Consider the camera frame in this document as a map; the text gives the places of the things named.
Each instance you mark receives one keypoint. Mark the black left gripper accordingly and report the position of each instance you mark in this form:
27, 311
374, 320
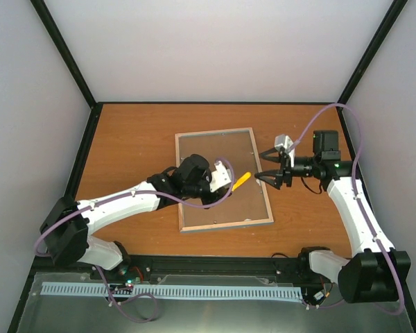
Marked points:
219, 194

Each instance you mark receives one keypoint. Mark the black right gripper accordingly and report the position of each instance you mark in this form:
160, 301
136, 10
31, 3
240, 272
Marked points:
284, 169

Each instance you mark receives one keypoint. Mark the yellow handled screwdriver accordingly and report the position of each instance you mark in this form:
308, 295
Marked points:
242, 179

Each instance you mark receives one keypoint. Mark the blue wooden picture frame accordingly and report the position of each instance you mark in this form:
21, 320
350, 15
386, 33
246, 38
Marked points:
249, 204

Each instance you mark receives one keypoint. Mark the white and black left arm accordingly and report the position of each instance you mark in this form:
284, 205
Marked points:
67, 235

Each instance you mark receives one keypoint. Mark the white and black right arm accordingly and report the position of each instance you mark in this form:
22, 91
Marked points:
338, 179

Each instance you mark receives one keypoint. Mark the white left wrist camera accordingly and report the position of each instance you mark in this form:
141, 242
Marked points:
221, 177

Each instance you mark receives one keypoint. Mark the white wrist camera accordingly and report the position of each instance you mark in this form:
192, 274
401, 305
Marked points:
285, 147
221, 177

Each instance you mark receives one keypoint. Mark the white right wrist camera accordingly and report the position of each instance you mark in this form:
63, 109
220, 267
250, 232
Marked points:
285, 147

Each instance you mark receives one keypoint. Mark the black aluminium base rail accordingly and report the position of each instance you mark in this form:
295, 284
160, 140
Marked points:
279, 269

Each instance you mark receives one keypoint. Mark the light blue slotted cable duct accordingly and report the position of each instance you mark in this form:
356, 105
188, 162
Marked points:
174, 292

